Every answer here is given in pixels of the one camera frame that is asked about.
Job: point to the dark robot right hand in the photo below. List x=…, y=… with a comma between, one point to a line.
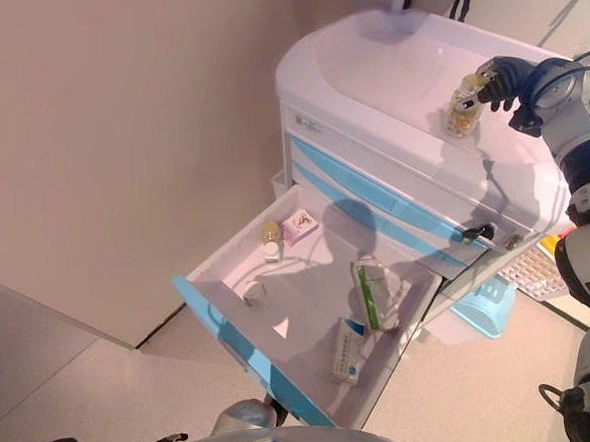
x=522, y=79

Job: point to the clear bottle with yellow cap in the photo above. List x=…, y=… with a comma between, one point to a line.
x=461, y=113

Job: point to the white drawer with blue front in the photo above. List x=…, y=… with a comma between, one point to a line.
x=310, y=300

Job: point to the green and white medicine box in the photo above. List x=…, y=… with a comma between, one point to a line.
x=372, y=296

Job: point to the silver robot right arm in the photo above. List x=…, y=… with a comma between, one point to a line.
x=578, y=108

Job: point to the pink white medicine box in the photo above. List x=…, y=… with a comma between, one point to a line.
x=300, y=226

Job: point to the white medical cart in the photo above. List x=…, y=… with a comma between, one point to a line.
x=366, y=66

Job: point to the black key in lock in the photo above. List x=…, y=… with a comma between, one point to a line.
x=481, y=232

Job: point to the yellow sharps container red lid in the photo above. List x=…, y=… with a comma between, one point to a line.
x=549, y=244

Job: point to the small bottle with grey cap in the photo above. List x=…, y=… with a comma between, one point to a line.
x=255, y=293

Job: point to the silver cart lock bar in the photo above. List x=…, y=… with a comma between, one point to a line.
x=483, y=267

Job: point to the white mesh basket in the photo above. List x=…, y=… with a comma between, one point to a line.
x=533, y=271

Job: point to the small white clear bottle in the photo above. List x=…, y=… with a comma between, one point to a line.
x=273, y=252

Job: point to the light blue bin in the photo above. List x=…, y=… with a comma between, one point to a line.
x=486, y=309

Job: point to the small bottle with yellow cap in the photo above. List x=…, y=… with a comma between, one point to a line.
x=271, y=232

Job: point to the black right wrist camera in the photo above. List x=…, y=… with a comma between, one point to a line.
x=525, y=121

